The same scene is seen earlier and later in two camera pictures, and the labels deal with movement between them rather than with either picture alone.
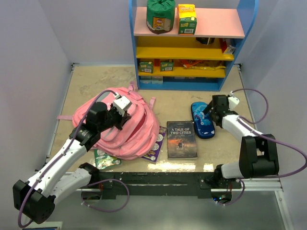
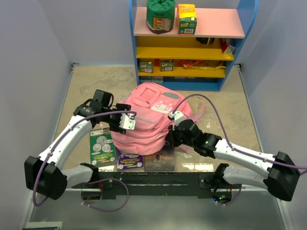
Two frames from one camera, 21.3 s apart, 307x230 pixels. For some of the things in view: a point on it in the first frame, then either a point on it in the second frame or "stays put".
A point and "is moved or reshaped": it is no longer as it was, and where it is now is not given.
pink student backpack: [137, 137] is moved or reshaped
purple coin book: [154, 155] → [130, 161]
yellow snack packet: [205, 68] stays put
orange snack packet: [188, 63] stays put
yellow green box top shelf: [187, 19] stays put
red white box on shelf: [226, 49] stays put
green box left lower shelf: [147, 67] stays put
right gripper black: [208, 108] → [171, 136]
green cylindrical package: [160, 16] stays put
